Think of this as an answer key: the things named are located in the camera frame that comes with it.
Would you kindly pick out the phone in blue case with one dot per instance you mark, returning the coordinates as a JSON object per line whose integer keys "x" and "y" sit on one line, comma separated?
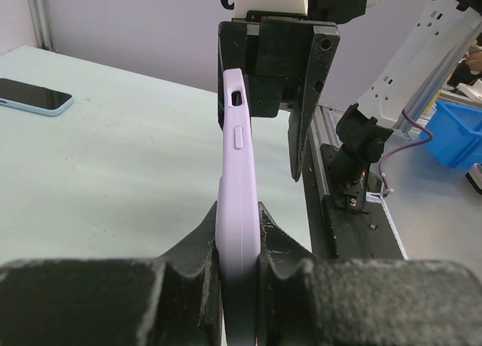
{"x": 35, "y": 99}

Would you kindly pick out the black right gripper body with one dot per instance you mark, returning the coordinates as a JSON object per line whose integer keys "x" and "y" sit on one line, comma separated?
{"x": 276, "y": 49}

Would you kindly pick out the phone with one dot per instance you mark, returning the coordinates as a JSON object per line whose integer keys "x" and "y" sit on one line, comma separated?
{"x": 237, "y": 224}
{"x": 35, "y": 99}

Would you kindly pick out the left aluminium frame post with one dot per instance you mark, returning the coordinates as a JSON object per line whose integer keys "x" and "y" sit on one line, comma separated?
{"x": 42, "y": 25}

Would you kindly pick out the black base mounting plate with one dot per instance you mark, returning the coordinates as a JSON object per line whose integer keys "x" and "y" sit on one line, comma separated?
{"x": 339, "y": 233}

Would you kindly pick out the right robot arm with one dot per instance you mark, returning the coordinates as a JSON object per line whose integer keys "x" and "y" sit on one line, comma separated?
{"x": 445, "y": 29}

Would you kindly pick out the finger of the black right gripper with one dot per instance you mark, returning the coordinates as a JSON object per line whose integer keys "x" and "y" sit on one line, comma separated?
{"x": 322, "y": 45}
{"x": 232, "y": 38}

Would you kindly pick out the blue plastic bin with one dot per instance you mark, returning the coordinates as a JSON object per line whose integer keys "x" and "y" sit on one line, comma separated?
{"x": 456, "y": 131}

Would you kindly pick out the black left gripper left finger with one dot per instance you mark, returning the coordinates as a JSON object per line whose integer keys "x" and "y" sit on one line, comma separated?
{"x": 174, "y": 299}

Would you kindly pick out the right aluminium side rail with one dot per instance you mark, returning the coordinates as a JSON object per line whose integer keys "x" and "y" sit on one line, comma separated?
{"x": 323, "y": 130}

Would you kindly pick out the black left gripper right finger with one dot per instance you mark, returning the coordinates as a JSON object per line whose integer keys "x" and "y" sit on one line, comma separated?
{"x": 306, "y": 300}

